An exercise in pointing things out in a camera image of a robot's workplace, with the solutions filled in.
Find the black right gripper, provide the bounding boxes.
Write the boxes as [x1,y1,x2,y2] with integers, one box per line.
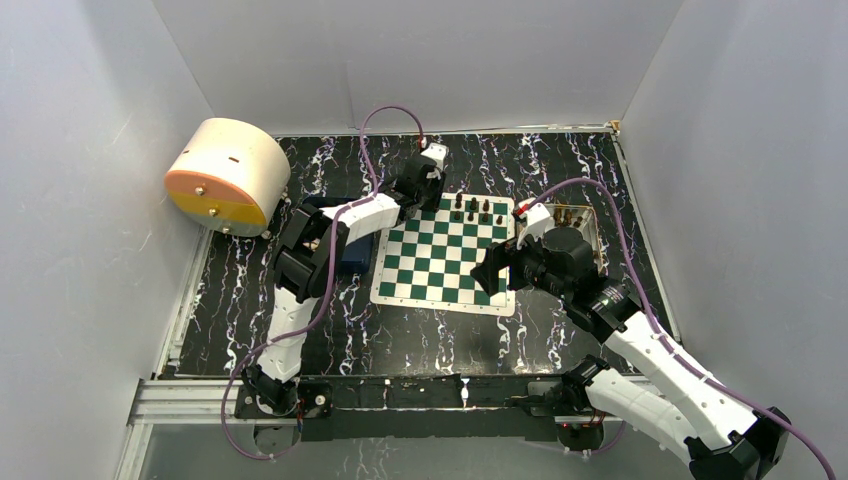
[469,223,571,301]

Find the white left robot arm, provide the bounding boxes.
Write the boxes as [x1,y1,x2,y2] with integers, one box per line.
[242,144,447,416]

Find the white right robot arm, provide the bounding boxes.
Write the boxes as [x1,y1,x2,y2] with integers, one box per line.
[471,227,789,479]

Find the green white chess board mat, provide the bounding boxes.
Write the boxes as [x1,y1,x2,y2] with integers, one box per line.
[370,193,516,316]

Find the beige rectangular tin tray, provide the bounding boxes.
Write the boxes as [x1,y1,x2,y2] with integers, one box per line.
[515,203,607,273]

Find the blue square tray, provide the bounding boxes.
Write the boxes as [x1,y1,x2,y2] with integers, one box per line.
[303,196,374,276]

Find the cream orange cylindrical drum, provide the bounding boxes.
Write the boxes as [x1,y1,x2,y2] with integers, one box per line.
[164,117,291,237]

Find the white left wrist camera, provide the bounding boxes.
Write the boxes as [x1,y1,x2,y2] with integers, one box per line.
[421,142,449,178]

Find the black base frame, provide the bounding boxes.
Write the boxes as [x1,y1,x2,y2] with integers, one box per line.
[234,374,616,452]

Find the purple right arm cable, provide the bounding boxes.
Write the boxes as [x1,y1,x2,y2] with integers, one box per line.
[519,177,839,480]

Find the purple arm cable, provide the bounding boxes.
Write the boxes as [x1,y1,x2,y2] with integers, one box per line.
[519,177,839,480]
[220,104,427,462]

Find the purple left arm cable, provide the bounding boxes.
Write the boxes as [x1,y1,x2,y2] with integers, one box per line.
[220,104,427,462]

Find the aluminium rail frame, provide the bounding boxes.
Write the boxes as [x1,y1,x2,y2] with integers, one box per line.
[127,379,240,426]

